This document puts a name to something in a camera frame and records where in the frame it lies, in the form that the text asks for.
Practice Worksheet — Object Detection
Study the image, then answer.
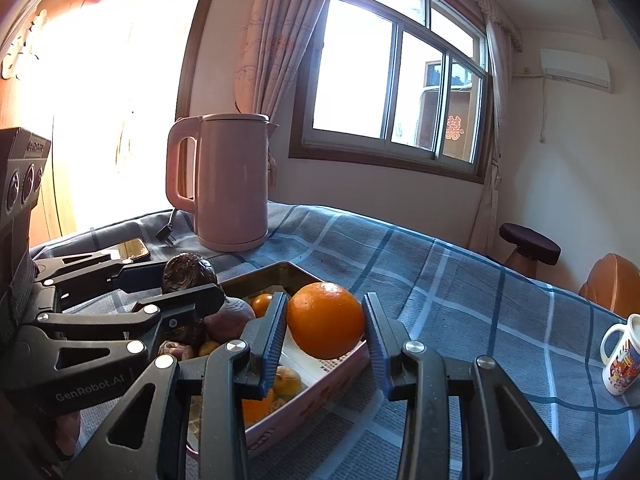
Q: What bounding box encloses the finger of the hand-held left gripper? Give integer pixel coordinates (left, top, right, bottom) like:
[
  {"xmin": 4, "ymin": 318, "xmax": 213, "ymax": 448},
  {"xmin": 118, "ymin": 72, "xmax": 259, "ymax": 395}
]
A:
[
  {"xmin": 31, "ymin": 253, "xmax": 167, "ymax": 308},
  {"xmin": 7, "ymin": 283, "xmax": 226, "ymax": 388}
]

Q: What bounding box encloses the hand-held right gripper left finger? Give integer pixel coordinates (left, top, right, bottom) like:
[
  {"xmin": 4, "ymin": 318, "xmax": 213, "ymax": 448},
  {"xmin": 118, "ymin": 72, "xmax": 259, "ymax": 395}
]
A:
[{"xmin": 61, "ymin": 291, "xmax": 291, "ymax": 480}]

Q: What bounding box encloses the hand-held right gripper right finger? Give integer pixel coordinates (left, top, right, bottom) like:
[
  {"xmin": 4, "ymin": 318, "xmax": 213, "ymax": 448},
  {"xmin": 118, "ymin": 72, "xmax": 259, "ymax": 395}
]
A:
[{"xmin": 362, "ymin": 291, "xmax": 585, "ymax": 480}]

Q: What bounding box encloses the dark chocolate donut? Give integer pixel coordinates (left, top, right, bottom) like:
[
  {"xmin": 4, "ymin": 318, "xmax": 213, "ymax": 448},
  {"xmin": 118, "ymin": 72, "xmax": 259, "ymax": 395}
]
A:
[{"xmin": 161, "ymin": 254, "xmax": 218, "ymax": 295}]

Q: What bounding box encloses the pink metal tin box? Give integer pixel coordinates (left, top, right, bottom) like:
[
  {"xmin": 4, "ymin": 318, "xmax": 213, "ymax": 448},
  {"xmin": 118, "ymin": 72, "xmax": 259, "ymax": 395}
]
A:
[{"xmin": 182, "ymin": 261, "xmax": 372, "ymax": 458}]

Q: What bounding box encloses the person's left hand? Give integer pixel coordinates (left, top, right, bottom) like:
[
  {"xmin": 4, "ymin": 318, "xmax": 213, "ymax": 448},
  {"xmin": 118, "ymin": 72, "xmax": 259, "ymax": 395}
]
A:
[{"xmin": 54, "ymin": 411, "xmax": 82, "ymax": 458}]

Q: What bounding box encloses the smartphone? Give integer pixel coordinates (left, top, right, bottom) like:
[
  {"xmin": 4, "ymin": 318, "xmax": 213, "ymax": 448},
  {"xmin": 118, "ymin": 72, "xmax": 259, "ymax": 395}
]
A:
[{"xmin": 95, "ymin": 238, "xmax": 151, "ymax": 262}]

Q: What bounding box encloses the black kettle power plug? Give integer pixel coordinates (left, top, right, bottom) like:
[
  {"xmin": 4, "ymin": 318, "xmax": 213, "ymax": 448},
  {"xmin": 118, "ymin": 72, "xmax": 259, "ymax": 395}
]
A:
[{"xmin": 156, "ymin": 207, "xmax": 178, "ymax": 248}]

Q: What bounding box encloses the printed paper leaflet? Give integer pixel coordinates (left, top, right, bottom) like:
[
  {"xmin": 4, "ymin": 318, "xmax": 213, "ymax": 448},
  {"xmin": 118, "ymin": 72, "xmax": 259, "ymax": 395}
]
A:
[{"xmin": 277, "ymin": 337, "xmax": 366, "ymax": 388}]

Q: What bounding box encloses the blue plaid tablecloth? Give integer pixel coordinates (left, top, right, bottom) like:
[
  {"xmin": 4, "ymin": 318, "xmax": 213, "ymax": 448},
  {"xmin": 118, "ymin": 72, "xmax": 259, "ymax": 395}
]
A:
[{"xmin": 27, "ymin": 200, "xmax": 640, "ymax": 480}]

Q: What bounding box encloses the pink electric kettle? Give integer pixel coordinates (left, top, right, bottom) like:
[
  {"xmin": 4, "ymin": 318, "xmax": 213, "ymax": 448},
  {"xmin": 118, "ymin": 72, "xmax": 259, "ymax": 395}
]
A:
[{"xmin": 166, "ymin": 113, "xmax": 279, "ymax": 252}]

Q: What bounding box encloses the white flower door decoration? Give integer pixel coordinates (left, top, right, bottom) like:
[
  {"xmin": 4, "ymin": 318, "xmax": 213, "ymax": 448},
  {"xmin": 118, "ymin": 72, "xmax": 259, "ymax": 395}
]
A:
[{"xmin": 0, "ymin": 10, "xmax": 48, "ymax": 81}]

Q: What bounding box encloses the dark round stool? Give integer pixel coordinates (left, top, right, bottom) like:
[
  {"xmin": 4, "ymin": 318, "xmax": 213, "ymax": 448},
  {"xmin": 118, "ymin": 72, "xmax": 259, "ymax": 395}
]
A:
[{"xmin": 498, "ymin": 222, "xmax": 562, "ymax": 277}]

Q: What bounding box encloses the wooden framed glass door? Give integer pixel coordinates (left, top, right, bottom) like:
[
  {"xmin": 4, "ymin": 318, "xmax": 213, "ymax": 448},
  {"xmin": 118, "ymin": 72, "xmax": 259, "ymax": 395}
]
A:
[{"xmin": 0, "ymin": 0, "xmax": 221, "ymax": 251}]

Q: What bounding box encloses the orange chair back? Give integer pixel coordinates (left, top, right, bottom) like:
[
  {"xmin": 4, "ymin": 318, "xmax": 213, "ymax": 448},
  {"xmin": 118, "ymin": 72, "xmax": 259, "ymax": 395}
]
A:
[{"xmin": 579, "ymin": 253, "xmax": 640, "ymax": 318}]

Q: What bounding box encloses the white printed mug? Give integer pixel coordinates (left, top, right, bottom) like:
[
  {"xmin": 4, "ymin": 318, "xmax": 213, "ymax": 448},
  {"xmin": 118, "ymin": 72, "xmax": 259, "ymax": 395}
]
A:
[{"xmin": 600, "ymin": 313, "xmax": 640, "ymax": 396}]

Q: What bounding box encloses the beige curtain with valance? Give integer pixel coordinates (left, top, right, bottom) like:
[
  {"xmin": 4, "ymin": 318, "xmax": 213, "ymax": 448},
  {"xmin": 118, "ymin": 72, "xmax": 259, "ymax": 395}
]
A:
[{"xmin": 430, "ymin": 0, "xmax": 523, "ymax": 253}]

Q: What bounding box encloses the pink curtain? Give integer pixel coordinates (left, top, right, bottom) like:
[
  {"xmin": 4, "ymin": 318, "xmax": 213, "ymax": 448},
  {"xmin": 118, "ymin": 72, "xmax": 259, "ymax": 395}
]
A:
[{"xmin": 234, "ymin": 0, "xmax": 342, "ymax": 186}]

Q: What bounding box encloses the sliding glass window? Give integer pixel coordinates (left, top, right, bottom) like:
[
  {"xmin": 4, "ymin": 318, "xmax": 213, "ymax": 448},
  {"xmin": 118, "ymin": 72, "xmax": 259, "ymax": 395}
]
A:
[{"xmin": 290, "ymin": 0, "xmax": 493, "ymax": 183}]

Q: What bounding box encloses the white air conditioner pipe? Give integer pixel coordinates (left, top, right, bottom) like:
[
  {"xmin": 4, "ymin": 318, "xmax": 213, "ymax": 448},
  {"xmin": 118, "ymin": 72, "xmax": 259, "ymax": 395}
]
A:
[{"xmin": 510, "ymin": 71, "xmax": 548, "ymax": 145}]

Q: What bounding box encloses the white air conditioner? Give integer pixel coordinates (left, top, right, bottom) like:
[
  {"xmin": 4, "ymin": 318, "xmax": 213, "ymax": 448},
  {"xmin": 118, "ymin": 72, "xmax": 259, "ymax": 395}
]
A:
[{"xmin": 539, "ymin": 48, "xmax": 612, "ymax": 94}]

